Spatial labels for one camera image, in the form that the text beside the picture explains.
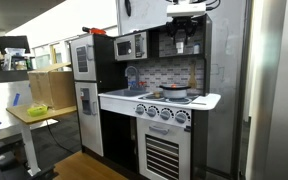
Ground black whiteboard eraser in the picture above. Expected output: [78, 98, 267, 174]
[124, 0, 133, 18]

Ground white desk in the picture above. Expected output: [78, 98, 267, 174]
[0, 79, 60, 146]

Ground black floor equipment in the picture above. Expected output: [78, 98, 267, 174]
[0, 141, 57, 180]

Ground large whiteboard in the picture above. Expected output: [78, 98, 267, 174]
[115, 0, 252, 178]

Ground grey toy sink basin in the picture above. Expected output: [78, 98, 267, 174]
[105, 88, 150, 98]

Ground grey toy microwave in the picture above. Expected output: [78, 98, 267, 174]
[113, 30, 149, 62]

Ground white bottle blue cap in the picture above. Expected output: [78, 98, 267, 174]
[193, 42, 202, 55]

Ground orange bowl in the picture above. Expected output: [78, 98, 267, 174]
[89, 27, 108, 36]

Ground wooden table white leg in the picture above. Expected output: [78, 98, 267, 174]
[5, 103, 78, 177]

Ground green plastic container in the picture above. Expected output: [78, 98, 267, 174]
[26, 103, 49, 118]

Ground grey toy faucet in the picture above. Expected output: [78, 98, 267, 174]
[124, 65, 141, 92]

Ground fridge door with notes board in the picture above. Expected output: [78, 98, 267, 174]
[69, 34, 98, 83]

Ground black white toy kitchen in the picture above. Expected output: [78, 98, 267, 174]
[69, 13, 222, 180]

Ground black computer monitor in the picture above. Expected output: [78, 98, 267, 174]
[0, 34, 32, 54]

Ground clear plastic bin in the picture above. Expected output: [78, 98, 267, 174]
[4, 47, 27, 57]

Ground brown cardboard box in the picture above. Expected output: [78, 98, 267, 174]
[27, 62, 78, 110]

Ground grey metal cabinet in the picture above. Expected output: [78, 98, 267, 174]
[245, 0, 288, 180]

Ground black floor cable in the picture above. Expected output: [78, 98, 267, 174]
[45, 119, 72, 155]

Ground white toy oven door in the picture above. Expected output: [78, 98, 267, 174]
[136, 118, 192, 180]

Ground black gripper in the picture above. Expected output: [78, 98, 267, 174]
[165, 16, 199, 46]

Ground grey pot with lid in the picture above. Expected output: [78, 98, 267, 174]
[159, 83, 192, 100]

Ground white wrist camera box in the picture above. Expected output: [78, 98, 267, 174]
[166, 2, 207, 18]

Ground beige wooden spatula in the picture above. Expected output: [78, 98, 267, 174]
[188, 59, 199, 90]

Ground fridge door with dispenser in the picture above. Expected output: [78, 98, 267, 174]
[74, 81, 104, 158]

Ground grey stove knob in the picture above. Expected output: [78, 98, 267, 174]
[159, 107, 174, 122]
[146, 105, 160, 119]
[174, 110, 192, 126]
[134, 103, 147, 116]

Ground clear drinking glass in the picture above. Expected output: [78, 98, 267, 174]
[175, 40, 185, 55]

